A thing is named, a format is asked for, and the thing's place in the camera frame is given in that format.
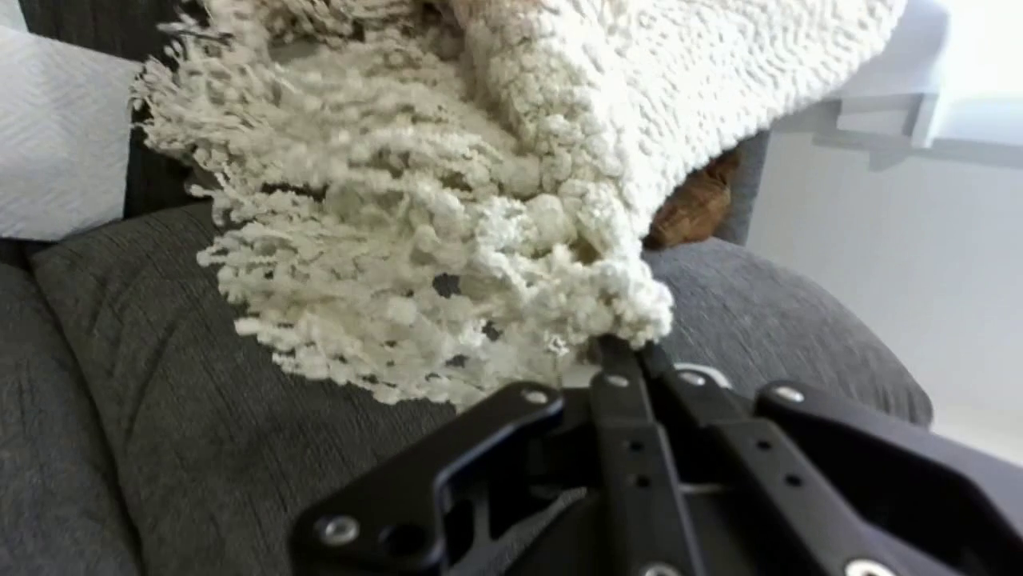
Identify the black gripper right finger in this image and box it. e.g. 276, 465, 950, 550
635, 340, 1023, 576

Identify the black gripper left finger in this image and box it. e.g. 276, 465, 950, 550
287, 335, 711, 576

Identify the white knitted blanket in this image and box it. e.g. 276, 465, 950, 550
129, 0, 912, 414

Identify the grey fabric sofa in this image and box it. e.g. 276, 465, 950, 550
0, 0, 937, 576

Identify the brown pillow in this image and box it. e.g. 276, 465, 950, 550
641, 149, 746, 258

